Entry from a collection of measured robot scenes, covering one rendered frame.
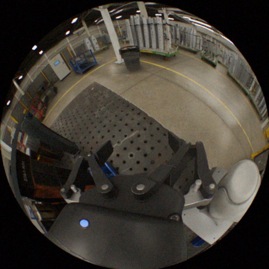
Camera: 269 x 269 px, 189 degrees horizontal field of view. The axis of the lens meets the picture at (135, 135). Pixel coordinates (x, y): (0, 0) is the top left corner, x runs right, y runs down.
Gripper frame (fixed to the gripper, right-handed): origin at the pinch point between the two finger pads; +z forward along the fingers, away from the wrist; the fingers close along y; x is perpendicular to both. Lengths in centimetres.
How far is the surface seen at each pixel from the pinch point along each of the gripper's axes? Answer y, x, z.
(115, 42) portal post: -39, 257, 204
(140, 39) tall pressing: 51, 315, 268
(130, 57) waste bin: -3, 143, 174
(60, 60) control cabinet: -389, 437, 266
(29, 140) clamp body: -60, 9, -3
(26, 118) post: -39.9, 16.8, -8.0
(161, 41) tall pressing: 113, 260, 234
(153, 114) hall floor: 15, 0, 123
